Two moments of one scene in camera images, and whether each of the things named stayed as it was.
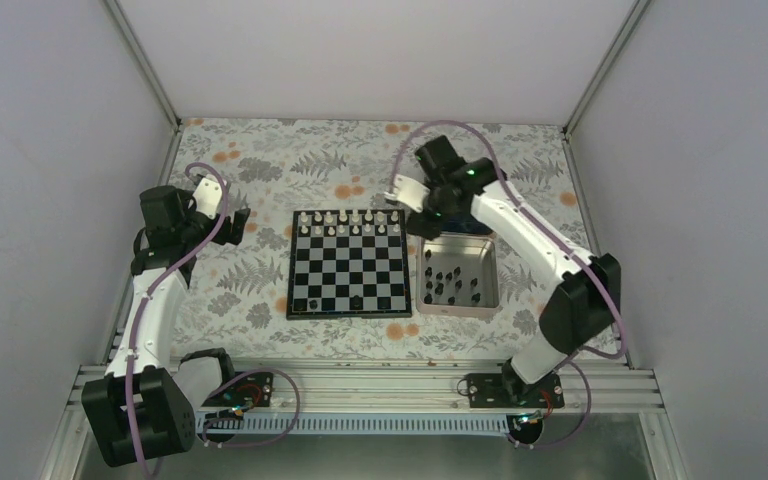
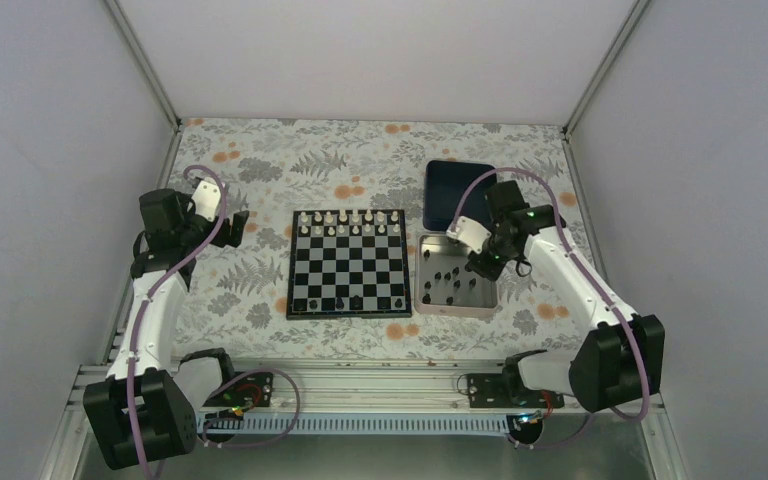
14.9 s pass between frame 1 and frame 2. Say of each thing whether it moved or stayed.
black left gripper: stayed
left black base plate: stayed
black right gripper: moved
